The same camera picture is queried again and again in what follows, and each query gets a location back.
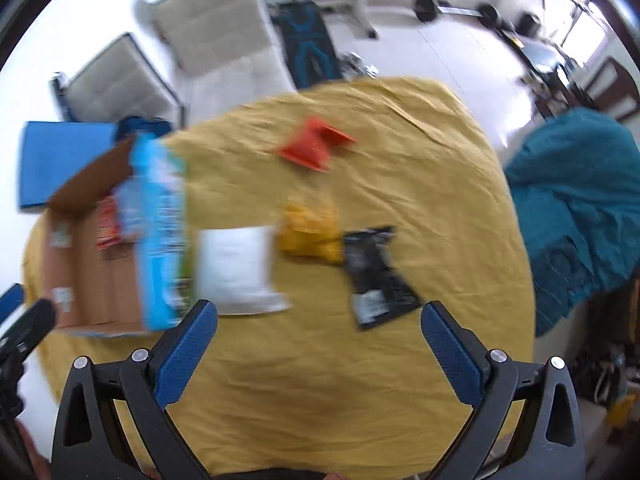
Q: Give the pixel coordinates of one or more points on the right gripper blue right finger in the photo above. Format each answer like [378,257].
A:
[547,442]

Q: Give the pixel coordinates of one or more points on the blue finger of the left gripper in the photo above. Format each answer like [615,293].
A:
[11,299]

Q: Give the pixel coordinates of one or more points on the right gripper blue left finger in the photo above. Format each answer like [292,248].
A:
[89,441]

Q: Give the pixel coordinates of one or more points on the red snack packet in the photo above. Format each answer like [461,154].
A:
[107,227]

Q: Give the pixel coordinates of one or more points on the light blue tissue pack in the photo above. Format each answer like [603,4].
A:
[128,200]

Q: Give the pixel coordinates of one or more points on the white soft pouch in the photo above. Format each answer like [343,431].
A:
[232,270]

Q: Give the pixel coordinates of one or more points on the black snack packet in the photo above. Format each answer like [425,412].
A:
[380,293]

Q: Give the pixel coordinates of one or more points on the yellow snack packet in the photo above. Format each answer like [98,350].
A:
[311,233]

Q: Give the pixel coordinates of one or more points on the orange snack packet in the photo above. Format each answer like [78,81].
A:
[311,147]

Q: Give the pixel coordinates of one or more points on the open cardboard box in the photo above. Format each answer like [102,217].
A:
[130,288]

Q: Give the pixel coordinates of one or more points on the blue foam mat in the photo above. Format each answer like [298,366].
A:
[53,152]

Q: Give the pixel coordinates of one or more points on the dark blue knitted cloth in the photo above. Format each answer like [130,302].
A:
[134,124]

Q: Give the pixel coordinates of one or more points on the white padded chair left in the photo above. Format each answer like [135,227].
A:
[121,82]

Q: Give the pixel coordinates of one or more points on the white padded chair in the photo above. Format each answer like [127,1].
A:
[121,82]
[228,53]

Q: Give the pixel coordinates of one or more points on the teal cloth covered chair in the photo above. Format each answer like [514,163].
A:
[574,183]

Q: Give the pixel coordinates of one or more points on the yellow tablecloth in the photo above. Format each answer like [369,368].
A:
[306,388]

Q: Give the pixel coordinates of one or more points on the white padded chair near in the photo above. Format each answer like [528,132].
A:
[228,53]

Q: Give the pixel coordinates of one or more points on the dark wooden chair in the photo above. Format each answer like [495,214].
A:
[621,88]

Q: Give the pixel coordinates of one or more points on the black treadmill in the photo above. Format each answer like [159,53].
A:
[544,63]

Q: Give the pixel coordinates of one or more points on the chrome dumbbell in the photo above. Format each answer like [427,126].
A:
[353,66]

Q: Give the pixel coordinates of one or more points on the black tripod stand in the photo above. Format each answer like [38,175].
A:
[583,24]

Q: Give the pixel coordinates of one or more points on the barbell on floor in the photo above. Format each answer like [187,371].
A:
[428,11]

